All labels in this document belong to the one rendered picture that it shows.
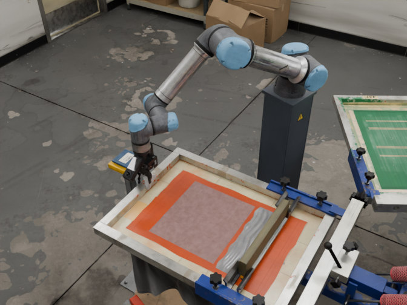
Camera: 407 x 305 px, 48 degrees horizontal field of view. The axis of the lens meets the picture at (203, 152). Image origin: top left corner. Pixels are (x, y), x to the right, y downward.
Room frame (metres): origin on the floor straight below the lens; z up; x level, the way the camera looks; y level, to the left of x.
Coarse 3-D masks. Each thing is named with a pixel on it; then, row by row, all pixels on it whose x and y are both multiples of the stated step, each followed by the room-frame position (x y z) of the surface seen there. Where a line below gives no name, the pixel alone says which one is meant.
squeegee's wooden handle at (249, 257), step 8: (280, 208) 1.21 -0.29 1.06; (288, 208) 1.24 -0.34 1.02; (272, 216) 1.17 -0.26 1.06; (280, 216) 1.18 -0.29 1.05; (272, 224) 1.13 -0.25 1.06; (264, 232) 1.09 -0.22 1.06; (272, 232) 1.12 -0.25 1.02; (256, 240) 1.05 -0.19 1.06; (264, 240) 1.06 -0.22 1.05; (248, 248) 1.02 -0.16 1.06; (256, 248) 1.02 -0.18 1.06; (248, 256) 0.98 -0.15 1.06; (256, 256) 1.02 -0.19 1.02; (240, 264) 0.96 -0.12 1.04; (248, 264) 0.96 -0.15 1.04; (240, 272) 0.96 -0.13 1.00
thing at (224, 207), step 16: (176, 176) 1.51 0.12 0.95; (192, 176) 1.51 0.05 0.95; (160, 192) 1.41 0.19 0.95; (176, 192) 1.41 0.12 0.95; (192, 192) 1.40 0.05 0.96; (208, 192) 1.40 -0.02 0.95; (224, 192) 1.40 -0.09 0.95; (192, 208) 1.31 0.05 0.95; (208, 208) 1.31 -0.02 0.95; (224, 208) 1.31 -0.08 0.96; (240, 208) 1.31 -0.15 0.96; (256, 208) 1.31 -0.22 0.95; (272, 208) 1.31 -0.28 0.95; (224, 224) 1.22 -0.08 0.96; (240, 224) 1.22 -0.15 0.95; (288, 224) 1.22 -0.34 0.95; (304, 224) 1.22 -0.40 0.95; (288, 240) 1.14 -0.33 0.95
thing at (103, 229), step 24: (168, 168) 1.55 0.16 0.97; (216, 168) 1.52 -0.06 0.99; (144, 192) 1.40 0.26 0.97; (264, 192) 1.39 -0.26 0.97; (120, 216) 1.26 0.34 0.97; (336, 216) 1.24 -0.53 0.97; (120, 240) 1.12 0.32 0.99; (312, 240) 1.11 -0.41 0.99; (168, 264) 1.00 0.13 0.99; (288, 288) 0.90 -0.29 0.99
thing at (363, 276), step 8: (352, 272) 0.92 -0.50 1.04; (360, 272) 0.92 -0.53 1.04; (368, 272) 0.92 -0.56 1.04; (352, 280) 0.90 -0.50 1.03; (360, 280) 0.89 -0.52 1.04; (368, 280) 0.89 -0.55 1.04; (376, 280) 0.89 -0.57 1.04; (384, 280) 0.89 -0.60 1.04; (360, 288) 0.88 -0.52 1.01; (368, 288) 0.87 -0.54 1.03; (376, 288) 0.86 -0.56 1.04; (384, 288) 0.86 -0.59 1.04; (376, 296) 0.85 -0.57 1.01
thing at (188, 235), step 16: (144, 208) 1.32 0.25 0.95; (160, 208) 1.31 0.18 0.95; (176, 208) 1.31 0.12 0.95; (144, 224) 1.23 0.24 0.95; (160, 224) 1.23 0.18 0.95; (176, 224) 1.23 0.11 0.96; (192, 224) 1.23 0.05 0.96; (208, 224) 1.22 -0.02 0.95; (160, 240) 1.14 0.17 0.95; (176, 240) 1.14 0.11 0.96; (192, 240) 1.14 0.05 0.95; (208, 240) 1.14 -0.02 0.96; (224, 240) 1.14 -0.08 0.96; (192, 256) 1.07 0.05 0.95; (208, 256) 1.07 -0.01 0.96; (272, 256) 1.06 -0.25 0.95; (224, 272) 0.99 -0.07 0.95; (256, 272) 0.99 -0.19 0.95; (272, 272) 0.99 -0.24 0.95; (256, 288) 0.92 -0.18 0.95
